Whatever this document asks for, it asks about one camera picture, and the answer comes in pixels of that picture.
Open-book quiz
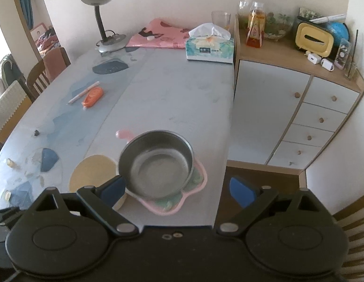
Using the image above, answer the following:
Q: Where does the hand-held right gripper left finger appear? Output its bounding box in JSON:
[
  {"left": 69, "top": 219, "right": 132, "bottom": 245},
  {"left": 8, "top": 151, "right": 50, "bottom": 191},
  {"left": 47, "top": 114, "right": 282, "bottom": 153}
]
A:
[{"left": 31, "top": 175, "right": 139, "bottom": 237}]

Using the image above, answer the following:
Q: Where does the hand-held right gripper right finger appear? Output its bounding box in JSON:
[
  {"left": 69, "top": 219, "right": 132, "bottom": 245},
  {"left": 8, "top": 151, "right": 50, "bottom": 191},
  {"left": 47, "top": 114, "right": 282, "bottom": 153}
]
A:
[{"left": 216, "top": 177, "right": 330, "bottom": 237}]

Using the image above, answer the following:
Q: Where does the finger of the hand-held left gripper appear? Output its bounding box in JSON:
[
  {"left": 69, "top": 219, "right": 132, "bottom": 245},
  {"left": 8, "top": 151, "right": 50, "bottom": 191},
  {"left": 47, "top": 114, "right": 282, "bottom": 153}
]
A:
[{"left": 0, "top": 207, "right": 22, "bottom": 227}]

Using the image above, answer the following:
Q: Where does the cream bowl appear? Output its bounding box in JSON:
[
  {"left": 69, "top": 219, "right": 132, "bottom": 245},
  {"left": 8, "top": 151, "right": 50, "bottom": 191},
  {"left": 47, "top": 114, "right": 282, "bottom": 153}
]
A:
[{"left": 69, "top": 154, "right": 127, "bottom": 212}]

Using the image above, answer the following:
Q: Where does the pink steel-lined pot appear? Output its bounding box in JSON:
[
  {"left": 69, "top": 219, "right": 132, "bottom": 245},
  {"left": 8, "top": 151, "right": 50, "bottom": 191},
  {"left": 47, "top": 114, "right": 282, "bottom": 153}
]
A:
[{"left": 116, "top": 129, "right": 195, "bottom": 199}]

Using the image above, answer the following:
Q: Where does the pink green flower-shaped tray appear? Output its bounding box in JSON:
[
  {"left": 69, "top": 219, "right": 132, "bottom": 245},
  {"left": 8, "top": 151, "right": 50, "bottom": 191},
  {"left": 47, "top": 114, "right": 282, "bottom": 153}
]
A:
[{"left": 125, "top": 159, "right": 208, "bottom": 215}]

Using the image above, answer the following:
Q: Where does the white wooden cabinet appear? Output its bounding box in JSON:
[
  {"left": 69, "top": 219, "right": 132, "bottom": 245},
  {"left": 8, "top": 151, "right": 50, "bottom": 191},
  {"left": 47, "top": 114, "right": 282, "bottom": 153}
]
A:
[{"left": 227, "top": 15, "right": 364, "bottom": 171}]

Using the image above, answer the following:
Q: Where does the orange correction tape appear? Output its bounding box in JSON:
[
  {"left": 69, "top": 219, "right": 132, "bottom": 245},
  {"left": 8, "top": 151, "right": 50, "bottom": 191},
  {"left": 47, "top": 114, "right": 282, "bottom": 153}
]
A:
[{"left": 81, "top": 86, "right": 104, "bottom": 109}]

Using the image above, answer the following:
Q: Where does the pink pen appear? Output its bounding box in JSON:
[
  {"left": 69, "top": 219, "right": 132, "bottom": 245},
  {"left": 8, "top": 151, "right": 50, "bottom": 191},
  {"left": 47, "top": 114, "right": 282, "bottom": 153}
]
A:
[{"left": 68, "top": 81, "right": 100, "bottom": 104}]

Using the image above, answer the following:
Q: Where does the cream cushioned chair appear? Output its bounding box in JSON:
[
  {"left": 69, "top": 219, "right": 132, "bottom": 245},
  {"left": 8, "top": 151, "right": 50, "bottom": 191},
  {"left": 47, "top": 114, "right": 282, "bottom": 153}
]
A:
[{"left": 0, "top": 80, "right": 33, "bottom": 144}]

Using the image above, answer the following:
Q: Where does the wooden slat-back chair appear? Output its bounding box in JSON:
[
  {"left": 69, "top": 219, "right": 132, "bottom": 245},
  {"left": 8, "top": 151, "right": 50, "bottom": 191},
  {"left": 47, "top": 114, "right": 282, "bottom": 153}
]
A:
[{"left": 333, "top": 204, "right": 364, "bottom": 274}]

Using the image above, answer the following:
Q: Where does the brown wooden chair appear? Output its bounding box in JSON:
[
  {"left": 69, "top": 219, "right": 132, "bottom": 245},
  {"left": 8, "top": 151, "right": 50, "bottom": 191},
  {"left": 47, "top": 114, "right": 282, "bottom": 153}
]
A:
[{"left": 26, "top": 60, "right": 50, "bottom": 102}]

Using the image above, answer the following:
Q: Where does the pink-covered chair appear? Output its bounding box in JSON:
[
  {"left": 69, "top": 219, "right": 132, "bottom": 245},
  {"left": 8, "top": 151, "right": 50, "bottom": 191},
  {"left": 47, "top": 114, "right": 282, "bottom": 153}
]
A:
[{"left": 43, "top": 47, "right": 71, "bottom": 83}]

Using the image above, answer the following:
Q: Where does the green backpack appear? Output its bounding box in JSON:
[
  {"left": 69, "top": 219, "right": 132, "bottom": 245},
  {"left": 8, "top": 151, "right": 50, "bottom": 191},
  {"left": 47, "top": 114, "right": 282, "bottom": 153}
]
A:
[{"left": 0, "top": 54, "right": 21, "bottom": 83}]

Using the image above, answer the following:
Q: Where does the floral tissue box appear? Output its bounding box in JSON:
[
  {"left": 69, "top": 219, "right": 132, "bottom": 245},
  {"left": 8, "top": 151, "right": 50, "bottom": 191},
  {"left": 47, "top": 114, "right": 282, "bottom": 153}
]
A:
[{"left": 186, "top": 23, "right": 235, "bottom": 64}]

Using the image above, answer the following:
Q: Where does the orange liquid bottle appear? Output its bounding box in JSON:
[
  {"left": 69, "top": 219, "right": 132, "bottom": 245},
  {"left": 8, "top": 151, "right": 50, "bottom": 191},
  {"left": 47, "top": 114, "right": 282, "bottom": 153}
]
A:
[{"left": 246, "top": 1, "right": 266, "bottom": 48}]

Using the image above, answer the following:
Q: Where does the pink printed cloth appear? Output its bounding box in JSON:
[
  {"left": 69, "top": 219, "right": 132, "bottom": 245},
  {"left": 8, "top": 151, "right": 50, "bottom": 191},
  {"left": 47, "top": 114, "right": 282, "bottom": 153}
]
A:
[{"left": 125, "top": 18, "right": 192, "bottom": 49}]

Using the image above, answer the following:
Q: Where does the reed diffuser with sticks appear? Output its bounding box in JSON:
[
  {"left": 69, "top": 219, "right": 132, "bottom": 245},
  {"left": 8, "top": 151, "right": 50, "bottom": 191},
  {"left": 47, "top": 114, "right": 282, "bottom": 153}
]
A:
[{"left": 345, "top": 29, "right": 360, "bottom": 80}]

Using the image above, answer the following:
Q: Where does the yellow tissue holder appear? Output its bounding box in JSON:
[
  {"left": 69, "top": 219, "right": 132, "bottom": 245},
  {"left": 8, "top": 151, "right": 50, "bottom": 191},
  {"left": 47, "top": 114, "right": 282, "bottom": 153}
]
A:
[{"left": 295, "top": 22, "right": 335, "bottom": 58}]

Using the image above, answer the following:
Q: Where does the colourful cloth pile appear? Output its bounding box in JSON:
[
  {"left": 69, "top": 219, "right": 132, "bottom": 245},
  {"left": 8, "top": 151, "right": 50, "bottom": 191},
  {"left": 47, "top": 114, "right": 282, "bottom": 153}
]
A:
[{"left": 35, "top": 29, "right": 58, "bottom": 55}]

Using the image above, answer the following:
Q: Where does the clear acrylic block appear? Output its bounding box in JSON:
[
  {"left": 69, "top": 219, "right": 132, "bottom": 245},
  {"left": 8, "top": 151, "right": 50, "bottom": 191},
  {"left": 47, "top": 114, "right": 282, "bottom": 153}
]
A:
[{"left": 335, "top": 38, "right": 352, "bottom": 70}]

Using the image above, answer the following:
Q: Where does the clear glass cup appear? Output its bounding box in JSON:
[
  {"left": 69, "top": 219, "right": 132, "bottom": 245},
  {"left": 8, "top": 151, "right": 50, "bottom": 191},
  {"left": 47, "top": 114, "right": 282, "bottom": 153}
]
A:
[{"left": 211, "top": 11, "right": 231, "bottom": 33}]

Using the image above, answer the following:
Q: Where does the blue globe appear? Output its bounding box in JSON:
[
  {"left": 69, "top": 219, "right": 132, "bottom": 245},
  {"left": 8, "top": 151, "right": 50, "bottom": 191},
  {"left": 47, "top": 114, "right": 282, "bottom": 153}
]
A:
[{"left": 324, "top": 22, "right": 350, "bottom": 56}]

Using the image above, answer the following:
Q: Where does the glass fishbowl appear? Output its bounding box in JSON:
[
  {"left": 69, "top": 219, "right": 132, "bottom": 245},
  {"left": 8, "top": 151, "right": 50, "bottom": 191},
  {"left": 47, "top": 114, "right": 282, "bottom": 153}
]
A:
[{"left": 238, "top": 0, "right": 294, "bottom": 40}]

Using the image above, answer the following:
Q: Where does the picture card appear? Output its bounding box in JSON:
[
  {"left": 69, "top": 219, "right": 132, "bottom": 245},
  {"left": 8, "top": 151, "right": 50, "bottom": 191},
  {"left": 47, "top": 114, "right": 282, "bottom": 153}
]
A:
[{"left": 298, "top": 7, "right": 323, "bottom": 21}]

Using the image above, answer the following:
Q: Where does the white paper roll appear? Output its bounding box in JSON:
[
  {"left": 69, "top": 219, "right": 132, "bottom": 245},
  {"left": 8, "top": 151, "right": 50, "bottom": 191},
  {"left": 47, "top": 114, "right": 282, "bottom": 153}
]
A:
[{"left": 310, "top": 13, "right": 347, "bottom": 24}]

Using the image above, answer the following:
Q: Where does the blue curtain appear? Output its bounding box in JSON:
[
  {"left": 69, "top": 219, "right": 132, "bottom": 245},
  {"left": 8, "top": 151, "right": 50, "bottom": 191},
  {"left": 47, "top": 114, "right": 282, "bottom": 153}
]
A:
[{"left": 16, "top": 0, "right": 34, "bottom": 30}]

